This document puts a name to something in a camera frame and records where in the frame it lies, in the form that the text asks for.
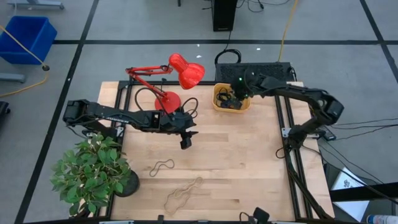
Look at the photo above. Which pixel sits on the red desk lamp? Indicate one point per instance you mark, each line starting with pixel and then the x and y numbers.
pixel 189 73

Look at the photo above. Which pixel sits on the black power adapter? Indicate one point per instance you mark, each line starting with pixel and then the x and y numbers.
pixel 329 135

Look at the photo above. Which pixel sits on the white spray bottle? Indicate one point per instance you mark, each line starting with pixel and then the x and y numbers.
pixel 382 220

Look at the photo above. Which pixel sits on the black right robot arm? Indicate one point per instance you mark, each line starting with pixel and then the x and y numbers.
pixel 295 91

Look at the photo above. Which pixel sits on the black vented computer case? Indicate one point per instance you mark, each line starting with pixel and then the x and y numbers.
pixel 227 71

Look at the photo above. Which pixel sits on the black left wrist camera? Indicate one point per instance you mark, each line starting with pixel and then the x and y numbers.
pixel 186 143

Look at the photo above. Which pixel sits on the thin dark rubber band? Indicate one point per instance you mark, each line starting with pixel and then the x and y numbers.
pixel 150 173

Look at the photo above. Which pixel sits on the green plant in black pot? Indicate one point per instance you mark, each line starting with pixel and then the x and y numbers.
pixel 90 174

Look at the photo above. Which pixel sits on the black aluminium table frame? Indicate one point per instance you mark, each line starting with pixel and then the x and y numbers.
pixel 119 93

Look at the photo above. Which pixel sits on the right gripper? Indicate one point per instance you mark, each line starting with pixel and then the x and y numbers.
pixel 242 88

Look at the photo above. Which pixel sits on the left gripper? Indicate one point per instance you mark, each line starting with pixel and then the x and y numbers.
pixel 177 121

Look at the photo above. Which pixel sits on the wide beige rubber band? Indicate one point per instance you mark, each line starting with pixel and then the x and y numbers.
pixel 165 205
pixel 202 181

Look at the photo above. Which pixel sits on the tall black equipment box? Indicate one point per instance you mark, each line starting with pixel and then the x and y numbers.
pixel 224 15

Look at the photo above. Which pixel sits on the black metal beam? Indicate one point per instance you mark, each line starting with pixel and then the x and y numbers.
pixel 357 193

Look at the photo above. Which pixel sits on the wide black long rubber band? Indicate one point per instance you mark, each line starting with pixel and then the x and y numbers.
pixel 224 93

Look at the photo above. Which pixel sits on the black object on floor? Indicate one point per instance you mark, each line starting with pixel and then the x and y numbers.
pixel 3 109

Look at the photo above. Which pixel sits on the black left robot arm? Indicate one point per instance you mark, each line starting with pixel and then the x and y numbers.
pixel 93 110

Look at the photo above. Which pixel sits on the blue plastic floor bin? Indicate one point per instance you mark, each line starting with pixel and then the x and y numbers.
pixel 28 37

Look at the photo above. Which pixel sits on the yellow plastic bin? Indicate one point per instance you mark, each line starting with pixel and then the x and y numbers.
pixel 231 111

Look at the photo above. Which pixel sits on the small black table clamp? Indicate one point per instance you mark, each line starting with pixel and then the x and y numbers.
pixel 160 219

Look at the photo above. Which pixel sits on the white paper box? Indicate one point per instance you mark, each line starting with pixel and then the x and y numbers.
pixel 353 210

